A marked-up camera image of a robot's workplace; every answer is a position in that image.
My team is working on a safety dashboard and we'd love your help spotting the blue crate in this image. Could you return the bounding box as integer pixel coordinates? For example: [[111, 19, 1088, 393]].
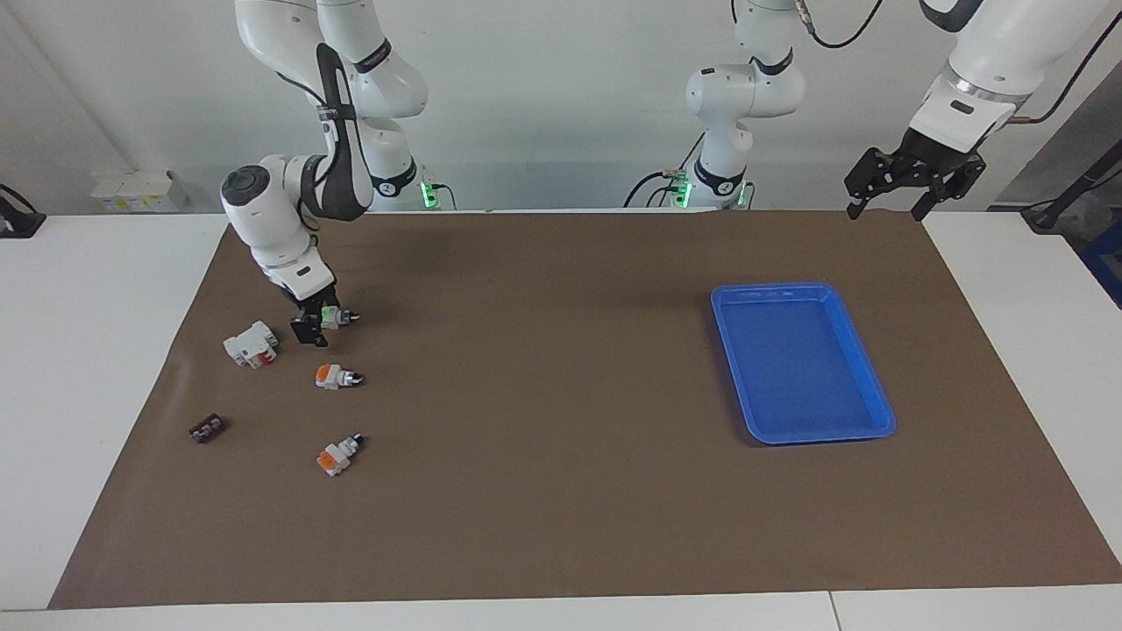
[[1080, 219, 1122, 309]]

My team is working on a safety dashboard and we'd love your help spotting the brown table mat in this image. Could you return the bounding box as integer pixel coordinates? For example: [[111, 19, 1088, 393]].
[[48, 210, 1122, 611]]

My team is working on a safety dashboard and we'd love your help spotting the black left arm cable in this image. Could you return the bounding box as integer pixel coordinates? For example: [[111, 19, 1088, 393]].
[[793, 0, 1122, 124]]

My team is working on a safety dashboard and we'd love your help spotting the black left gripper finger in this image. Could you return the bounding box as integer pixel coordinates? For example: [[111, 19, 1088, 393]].
[[912, 156, 984, 222], [844, 147, 895, 220]]

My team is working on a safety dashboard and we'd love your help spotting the blue plastic tray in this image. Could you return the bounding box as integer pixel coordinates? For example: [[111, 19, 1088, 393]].
[[710, 281, 898, 447]]

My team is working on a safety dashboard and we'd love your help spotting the black clamp mount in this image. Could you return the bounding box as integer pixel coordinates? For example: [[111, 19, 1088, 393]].
[[0, 184, 46, 239]]

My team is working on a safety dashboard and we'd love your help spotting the orange-backed black-knob rotary switch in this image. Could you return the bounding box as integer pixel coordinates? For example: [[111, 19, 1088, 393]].
[[315, 362, 366, 393]]

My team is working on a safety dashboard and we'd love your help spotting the black stand pole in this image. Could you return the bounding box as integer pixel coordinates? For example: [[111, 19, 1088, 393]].
[[1021, 140, 1122, 233]]

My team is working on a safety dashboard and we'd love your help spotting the white circuit breaker red lever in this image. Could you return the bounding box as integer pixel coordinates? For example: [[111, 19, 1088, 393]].
[[222, 320, 281, 371]]

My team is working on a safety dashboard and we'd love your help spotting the white cardboard box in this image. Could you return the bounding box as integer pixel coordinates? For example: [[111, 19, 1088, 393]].
[[90, 169, 190, 214]]

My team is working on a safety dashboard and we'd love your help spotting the orange-backed pointed-tip switch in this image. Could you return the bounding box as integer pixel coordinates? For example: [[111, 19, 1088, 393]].
[[316, 432, 365, 479]]

